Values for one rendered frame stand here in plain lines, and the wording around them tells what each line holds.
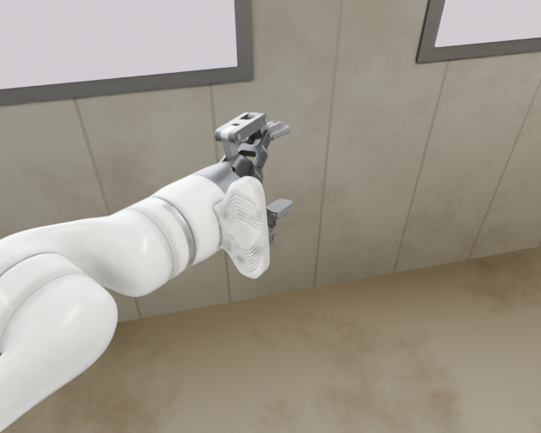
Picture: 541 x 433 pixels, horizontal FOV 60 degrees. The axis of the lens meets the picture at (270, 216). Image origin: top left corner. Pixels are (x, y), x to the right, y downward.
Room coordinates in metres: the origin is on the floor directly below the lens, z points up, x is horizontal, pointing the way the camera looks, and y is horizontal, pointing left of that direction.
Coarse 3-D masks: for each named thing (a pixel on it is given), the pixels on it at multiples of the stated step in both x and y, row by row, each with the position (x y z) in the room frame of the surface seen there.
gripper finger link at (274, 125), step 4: (248, 116) 0.43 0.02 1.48; (252, 116) 0.43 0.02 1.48; (268, 124) 0.45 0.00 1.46; (272, 124) 0.45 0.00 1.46; (276, 124) 0.45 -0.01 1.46; (280, 124) 0.45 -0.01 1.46; (284, 124) 0.46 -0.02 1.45; (264, 128) 0.43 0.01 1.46; (268, 128) 0.43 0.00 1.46; (272, 128) 0.44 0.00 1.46; (276, 128) 0.45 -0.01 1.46; (280, 128) 0.45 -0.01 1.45; (256, 132) 0.43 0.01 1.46; (260, 132) 0.42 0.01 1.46; (252, 136) 0.43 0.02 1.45; (256, 136) 0.43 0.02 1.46; (260, 136) 0.42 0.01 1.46
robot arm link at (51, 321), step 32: (0, 288) 0.19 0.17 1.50; (32, 288) 0.19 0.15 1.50; (64, 288) 0.19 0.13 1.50; (96, 288) 0.20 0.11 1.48; (0, 320) 0.17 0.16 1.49; (32, 320) 0.17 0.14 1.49; (64, 320) 0.17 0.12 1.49; (96, 320) 0.18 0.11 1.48; (32, 352) 0.15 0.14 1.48; (64, 352) 0.16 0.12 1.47; (96, 352) 0.17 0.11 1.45; (0, 384) 0.14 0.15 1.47; (32, 384) 0.14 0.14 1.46; (64, 384) 0.16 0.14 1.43; (0, 416) 0.13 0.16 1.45
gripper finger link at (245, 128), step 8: (232, 120) 0.42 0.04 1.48; (240, 120) 0.42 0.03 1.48; (248, 120) 0.41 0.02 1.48; (256, 120) 0.41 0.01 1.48; (264, 120) 0.42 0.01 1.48; (224, 128) 0.40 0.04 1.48; (240, 128) 0.39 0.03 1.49; (248, 128) 0.40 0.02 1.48; (256, 128) 0.41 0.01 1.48; (216, 136) 0.39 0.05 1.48; (232, 136) 0.38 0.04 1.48; (240, 136) 0.39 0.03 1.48; (248, 136) 0.40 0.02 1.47
